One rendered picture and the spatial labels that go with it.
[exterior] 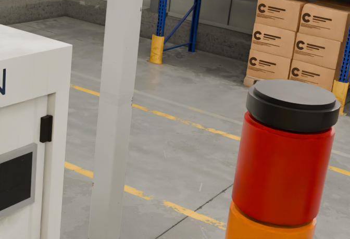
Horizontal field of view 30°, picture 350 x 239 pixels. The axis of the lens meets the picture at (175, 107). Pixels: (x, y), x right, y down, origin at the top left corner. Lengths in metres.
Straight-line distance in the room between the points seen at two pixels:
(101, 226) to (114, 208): 0.12
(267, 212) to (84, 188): 5.14
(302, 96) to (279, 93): 0.01
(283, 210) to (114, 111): 2.71
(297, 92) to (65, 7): 11.63
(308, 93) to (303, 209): 0.06
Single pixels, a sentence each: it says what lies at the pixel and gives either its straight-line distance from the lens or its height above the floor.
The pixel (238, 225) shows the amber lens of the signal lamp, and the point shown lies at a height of 2.26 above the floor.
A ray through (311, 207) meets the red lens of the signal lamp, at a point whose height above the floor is 2.28.
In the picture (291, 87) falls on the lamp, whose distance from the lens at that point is 0.36.
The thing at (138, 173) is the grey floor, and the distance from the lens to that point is 5.82.
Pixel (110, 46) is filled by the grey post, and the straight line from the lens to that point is 2.99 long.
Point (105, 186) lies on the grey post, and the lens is 3.21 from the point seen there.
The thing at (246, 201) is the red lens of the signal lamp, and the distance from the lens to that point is 0.36.
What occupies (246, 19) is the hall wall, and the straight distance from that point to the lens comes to 10.20.
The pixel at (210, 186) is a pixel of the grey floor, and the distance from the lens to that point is 5.74.
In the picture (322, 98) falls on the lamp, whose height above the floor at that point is 2.34.
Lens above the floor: 2.44
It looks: 19 degrees down
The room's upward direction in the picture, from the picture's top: 7 degrees clockwise
